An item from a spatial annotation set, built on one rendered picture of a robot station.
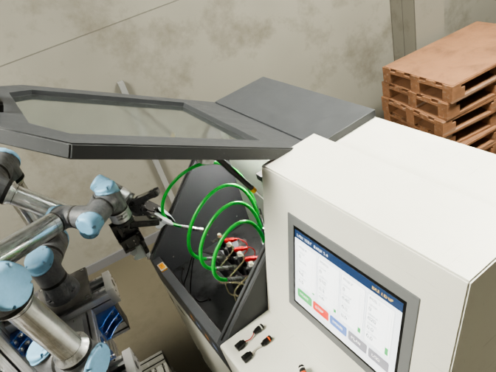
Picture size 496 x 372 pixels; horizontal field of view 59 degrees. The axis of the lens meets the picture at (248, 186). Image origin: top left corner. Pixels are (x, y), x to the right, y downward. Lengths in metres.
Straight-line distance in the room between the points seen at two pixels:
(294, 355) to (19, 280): 0.87
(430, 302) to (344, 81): 3.22
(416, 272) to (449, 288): 0.08
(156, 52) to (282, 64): 1.04
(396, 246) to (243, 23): 2.70
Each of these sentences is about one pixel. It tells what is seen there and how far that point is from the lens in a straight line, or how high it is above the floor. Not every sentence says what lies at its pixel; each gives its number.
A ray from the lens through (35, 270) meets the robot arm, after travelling 1.98.
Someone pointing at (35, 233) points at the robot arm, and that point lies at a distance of 1.49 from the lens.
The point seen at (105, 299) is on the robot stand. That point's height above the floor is 0.96.
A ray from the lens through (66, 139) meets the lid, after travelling 1.12.
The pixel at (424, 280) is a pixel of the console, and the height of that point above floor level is 1.50.
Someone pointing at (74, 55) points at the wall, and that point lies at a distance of 3.23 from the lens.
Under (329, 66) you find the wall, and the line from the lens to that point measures 3.96.
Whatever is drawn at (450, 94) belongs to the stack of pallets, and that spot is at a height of 0.74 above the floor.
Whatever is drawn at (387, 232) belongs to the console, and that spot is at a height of 1.55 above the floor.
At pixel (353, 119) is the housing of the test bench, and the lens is 1.60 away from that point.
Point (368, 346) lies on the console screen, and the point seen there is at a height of 1.21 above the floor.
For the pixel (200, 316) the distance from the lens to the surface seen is 1.81.
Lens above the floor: 2.26
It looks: 34 degrees down
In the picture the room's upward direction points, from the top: 18 degrees counter-clockwise
